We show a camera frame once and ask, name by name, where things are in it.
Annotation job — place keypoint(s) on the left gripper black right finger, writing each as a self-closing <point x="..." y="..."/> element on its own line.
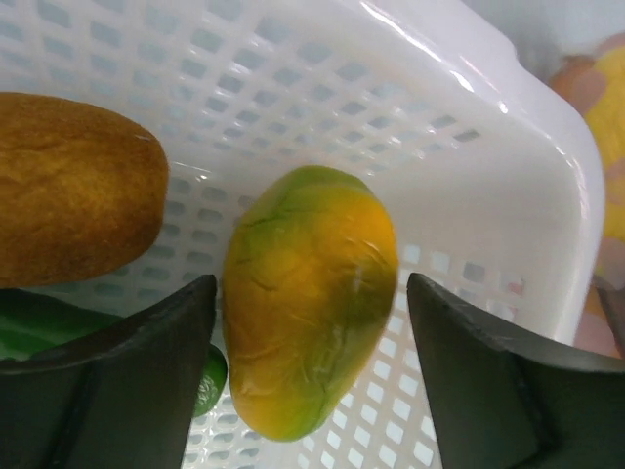
<point x="502" y="396"/>

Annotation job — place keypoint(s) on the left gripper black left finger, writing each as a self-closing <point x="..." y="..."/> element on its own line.
<point x="119" y="397"/>

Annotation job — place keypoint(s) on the dark green cucumber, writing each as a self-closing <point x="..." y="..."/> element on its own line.
<point x="32" y="323"/>

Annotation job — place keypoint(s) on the yellow green mango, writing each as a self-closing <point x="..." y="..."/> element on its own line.
<point x="309" y="281"/>

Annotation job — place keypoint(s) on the green chili pepper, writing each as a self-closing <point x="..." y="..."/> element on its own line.
<point x="212" y="383"/>

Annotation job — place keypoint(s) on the white plastic basket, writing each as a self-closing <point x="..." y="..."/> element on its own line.
<point x="492" y="180"/>

